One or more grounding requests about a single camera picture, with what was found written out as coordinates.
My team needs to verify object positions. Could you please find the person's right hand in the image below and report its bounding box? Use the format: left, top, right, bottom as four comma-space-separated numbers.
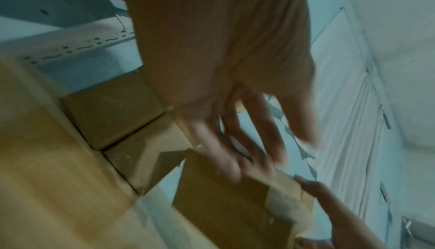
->
293, 174, 389, 249

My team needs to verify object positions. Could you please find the person's left hand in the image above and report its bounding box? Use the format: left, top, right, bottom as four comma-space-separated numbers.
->
117, 0, 319, 185

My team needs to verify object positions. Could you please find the clear packing tape strip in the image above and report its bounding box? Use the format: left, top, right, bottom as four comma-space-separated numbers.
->
260, 167, 316, 244

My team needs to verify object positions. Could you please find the brown cardboard box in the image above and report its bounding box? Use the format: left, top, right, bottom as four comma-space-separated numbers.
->
171, 148, 316, 249
101, 113, 198, 196
58, 70, 168, 151

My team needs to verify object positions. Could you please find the white cloth sheet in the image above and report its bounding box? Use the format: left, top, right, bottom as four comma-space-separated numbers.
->
265, 5, 407, 234

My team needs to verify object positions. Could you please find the white metal shelf rack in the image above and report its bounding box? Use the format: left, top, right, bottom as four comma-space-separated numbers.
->
0, 0, 137, 67

